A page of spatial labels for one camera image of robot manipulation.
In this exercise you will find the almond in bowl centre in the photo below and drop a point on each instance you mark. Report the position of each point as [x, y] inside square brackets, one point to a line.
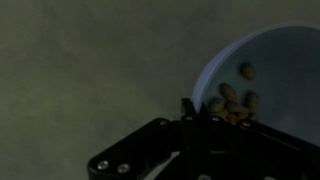
[235, 107]

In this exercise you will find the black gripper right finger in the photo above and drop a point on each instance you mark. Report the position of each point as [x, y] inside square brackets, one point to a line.
[264, 153]

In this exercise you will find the almond in bowl upper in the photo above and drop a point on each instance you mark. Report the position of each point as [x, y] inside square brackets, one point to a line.
[228, 92]

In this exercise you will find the almond in bowl left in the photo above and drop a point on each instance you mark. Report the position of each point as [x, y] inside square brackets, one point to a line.
[216, 105]

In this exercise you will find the blue bowl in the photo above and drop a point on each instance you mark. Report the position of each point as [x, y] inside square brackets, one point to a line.
[287, 63]

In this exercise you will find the almond in bowl top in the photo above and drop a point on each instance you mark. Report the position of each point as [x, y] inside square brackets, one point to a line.
[248, 71]

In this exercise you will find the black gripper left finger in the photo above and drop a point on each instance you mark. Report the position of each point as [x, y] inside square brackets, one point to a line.
[136, 155]

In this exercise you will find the almond in bowl right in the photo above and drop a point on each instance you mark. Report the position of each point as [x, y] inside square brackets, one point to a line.
[252, 100]

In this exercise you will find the almond in bowl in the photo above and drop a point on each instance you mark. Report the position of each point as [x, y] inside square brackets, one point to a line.
[252, 100]
[216, 105]
[228, 92]
[235, 107]
[248, 71]

